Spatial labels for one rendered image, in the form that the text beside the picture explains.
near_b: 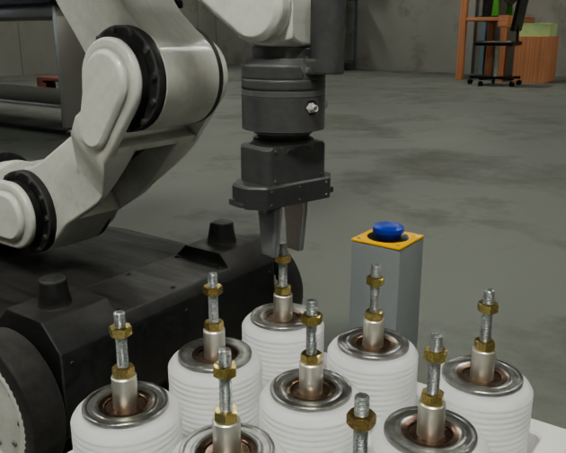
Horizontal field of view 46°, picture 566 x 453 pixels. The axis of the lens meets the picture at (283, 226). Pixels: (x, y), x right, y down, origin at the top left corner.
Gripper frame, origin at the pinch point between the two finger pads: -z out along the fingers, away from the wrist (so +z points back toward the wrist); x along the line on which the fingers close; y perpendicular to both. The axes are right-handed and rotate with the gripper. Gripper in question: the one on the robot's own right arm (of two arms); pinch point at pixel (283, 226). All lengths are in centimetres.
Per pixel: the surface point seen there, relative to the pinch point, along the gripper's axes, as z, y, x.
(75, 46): 13, -281, -101
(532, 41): 10, -374, -700
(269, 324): -10.7, 0.9, 2.7
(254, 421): -17.0, 7.3, 9.9
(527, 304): -36, -14, -82
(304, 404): -10.7, 16.0, 11.2
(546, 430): -18.0, 26.6, -12.5
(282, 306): -9.1, 0.8, 0.7
